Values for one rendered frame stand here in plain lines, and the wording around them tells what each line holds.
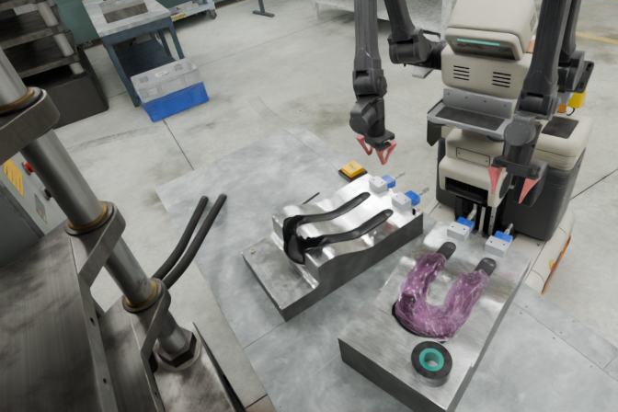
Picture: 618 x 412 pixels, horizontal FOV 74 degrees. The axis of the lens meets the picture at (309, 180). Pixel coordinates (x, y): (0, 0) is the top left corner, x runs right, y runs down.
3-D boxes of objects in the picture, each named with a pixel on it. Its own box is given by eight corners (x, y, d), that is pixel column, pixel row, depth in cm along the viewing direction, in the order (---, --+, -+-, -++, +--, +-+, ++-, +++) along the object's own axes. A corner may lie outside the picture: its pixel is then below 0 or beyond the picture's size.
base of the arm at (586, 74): (596, 62, 110) (547, 56, 117) (594, 54, 103) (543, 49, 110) (583, 94, 111) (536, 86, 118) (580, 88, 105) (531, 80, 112)
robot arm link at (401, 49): (427, 40, 132) (411, 41, 135) (414, 29, 124) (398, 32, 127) (425, 68, 132) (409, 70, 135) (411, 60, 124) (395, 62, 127)
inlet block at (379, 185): (399, 175, 140) (398, 163, 137) (409, 182, 136) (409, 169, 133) (369, 192, 136) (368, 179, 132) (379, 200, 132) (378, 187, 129)
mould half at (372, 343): (439, 233, 125) (440, 206, 119) (528, 269, 110) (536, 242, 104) (342, 360, 99) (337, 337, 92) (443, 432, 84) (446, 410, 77)
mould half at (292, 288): (370, 192, 145) (367, 162, 137) (423, 233, 126) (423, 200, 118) (246, 264, 128) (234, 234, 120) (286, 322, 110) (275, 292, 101)
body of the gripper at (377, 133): (378, 148, 116) (377, 126, 112) (356, 134, 124) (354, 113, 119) (395, 139, 119) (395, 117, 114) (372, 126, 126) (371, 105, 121)
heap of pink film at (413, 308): (431, 248, 114) (432, 229, 109) (496, 277, 103) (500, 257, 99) (381, 317, 100) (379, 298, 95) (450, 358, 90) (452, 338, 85)
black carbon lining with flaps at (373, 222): (365, 194, 134) (363, 171, 129) (399, 220, 123) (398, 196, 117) (275, 246, 123) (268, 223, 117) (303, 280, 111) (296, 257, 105)
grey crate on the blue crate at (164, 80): (192, 70, 429) (188, 56, 420) (204, 82, 399) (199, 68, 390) (135, 90, 410) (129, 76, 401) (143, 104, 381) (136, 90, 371)
